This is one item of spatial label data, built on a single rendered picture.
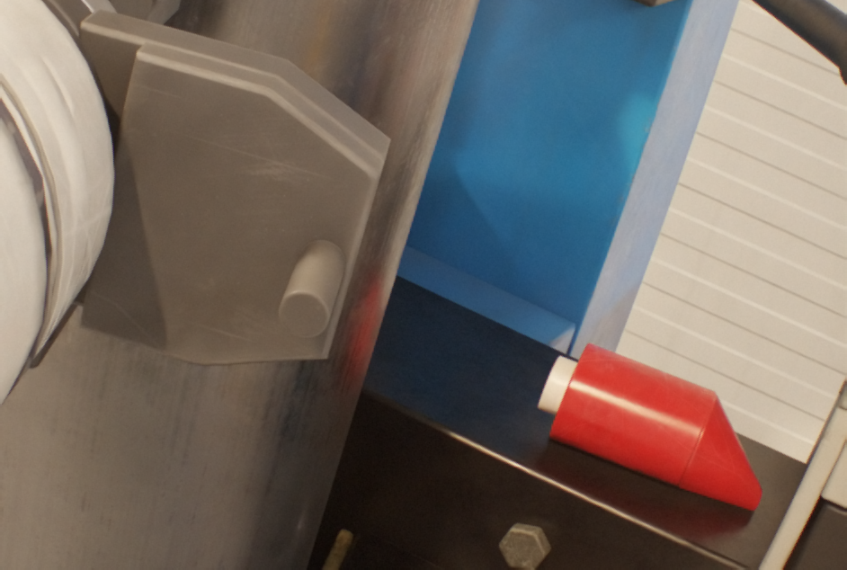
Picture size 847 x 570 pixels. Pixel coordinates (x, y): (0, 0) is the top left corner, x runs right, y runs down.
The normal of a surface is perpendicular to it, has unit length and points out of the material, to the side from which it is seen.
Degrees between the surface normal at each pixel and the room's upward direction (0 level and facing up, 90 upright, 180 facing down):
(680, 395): 19
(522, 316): 0
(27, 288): 76
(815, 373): 90
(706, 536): 0
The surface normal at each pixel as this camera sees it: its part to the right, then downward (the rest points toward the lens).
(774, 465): 0.27, -0.89
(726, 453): 0.54, -0.13
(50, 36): 0.81, -0.51
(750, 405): -0.43, 0.22
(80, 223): 0.99, 0.11
